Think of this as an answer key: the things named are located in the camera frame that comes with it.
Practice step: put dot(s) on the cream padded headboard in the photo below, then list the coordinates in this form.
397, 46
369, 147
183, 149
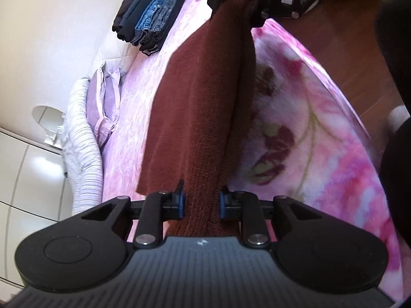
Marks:
114, 54

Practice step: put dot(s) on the white striped rolled duvet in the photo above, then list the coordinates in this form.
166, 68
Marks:
81, 153

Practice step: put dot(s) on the pink floral bed blanket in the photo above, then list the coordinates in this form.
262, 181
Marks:
306, 141

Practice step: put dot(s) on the maroon knitted button vest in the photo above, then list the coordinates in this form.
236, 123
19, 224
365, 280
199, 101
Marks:
200, 114

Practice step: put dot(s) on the white wardrobe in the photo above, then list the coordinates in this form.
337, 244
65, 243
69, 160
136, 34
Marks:
34, 194

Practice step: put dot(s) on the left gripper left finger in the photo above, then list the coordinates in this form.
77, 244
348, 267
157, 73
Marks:
152, 212

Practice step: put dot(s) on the round white side table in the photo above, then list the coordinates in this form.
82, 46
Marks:
51, 120

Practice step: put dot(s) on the stack of folded dark clothes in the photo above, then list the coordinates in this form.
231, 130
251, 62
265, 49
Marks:
146, 23

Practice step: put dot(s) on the purple pillow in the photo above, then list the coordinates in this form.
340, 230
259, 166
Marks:
103, 101

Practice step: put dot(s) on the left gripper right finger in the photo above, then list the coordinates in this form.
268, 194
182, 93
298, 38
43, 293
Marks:
244, 208

